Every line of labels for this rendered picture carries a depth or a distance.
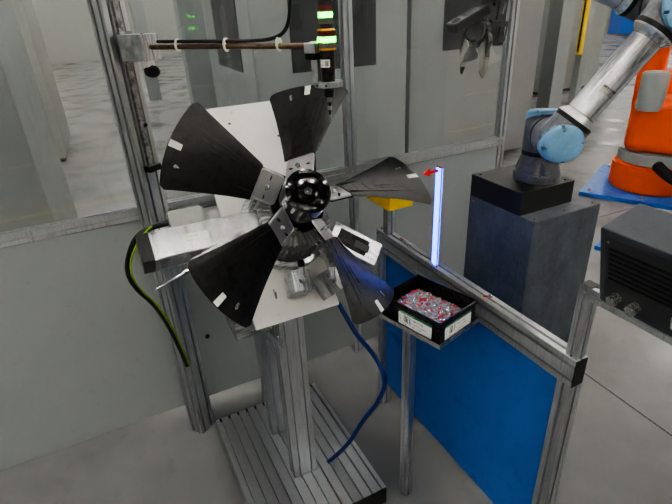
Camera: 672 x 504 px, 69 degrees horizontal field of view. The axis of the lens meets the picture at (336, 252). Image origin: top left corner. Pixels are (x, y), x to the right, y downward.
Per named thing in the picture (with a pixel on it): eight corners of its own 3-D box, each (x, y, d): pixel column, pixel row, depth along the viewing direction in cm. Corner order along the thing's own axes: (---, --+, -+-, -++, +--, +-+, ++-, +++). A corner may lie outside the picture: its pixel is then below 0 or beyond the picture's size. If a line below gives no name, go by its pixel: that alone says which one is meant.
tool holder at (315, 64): (301, 87, 119) (298, 44, 114) (316, 83, 124) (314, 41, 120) (334, 89, 115) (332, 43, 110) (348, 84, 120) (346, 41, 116)
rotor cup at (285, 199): (279, 239, 129) (291, 222, 117) (263, 188, 131) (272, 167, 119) (329, 226, 134) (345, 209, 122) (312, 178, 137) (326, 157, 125)
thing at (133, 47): (119, 64, 144) (112, 32, 140) (138, 61, 149) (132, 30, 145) (144, 64, 139) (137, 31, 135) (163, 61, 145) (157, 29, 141)
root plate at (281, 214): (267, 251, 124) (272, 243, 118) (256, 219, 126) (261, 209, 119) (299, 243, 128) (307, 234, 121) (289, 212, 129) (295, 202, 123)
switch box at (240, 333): (225, 320, 179) (215, 267, 169) (248, 313, 183) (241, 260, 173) (237, 342, 167) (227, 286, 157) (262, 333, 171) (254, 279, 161)
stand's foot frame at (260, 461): (218, 433, 212) (215, 420, 208) (315, 396, 229) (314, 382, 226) (267, 562, 162) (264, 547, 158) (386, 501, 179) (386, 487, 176)
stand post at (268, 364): (271, 442, 207) (232, 180, 155) (291, 433, 210) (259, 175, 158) (275, 449, 203) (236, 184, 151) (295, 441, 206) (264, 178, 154)
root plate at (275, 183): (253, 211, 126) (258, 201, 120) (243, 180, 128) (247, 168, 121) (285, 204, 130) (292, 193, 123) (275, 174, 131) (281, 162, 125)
